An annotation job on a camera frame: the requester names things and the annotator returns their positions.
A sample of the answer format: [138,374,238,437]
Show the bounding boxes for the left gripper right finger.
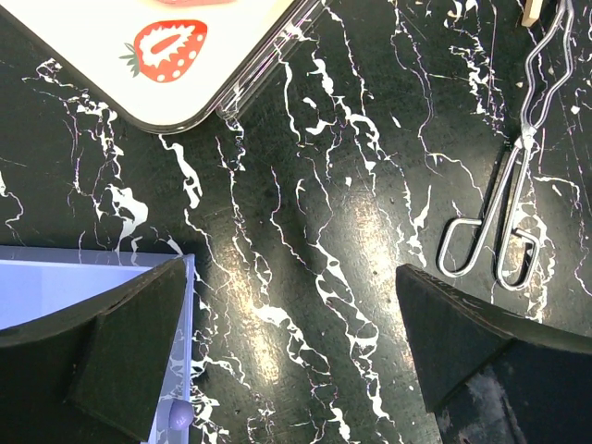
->
[396,265,591,443]

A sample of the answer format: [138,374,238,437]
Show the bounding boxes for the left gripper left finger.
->
[1,258,187,443]

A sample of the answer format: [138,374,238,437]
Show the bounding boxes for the purple knob on bin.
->
[168,399,193,431]

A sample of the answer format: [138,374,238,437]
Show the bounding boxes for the blue plastic bin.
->
[1,246,194,443]

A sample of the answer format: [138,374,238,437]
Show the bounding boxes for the strawberry pattern tray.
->
[1,1,282,132]

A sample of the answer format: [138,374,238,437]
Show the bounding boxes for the wooden clothespin clamp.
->
[521,0,543,28]

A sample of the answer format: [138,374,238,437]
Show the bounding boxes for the pink dotted plate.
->
[157,0,235,7]

